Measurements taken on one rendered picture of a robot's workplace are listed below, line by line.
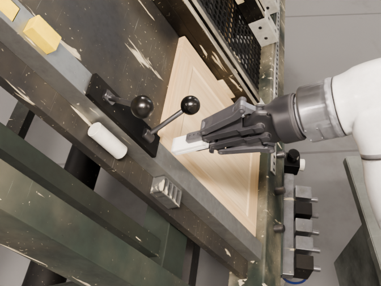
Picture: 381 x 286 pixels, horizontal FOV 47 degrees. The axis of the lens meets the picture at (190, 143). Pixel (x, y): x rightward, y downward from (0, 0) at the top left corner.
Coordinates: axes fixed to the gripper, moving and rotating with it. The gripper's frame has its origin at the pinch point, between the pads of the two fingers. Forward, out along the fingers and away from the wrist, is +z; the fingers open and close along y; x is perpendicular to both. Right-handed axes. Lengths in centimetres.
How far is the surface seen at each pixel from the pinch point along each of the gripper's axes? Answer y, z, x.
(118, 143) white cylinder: -4.7, 12.8, -0.1
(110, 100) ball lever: -12.1, 9.5, 3.3
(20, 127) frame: 54, 156, 88
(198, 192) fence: 22.0, 11.8, 4.3
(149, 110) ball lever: -11.7, 0.2, -1.6
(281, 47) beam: 66, 11, 96
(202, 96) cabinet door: 21.0, 14.1, 33.4
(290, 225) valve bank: 77, 11, 22
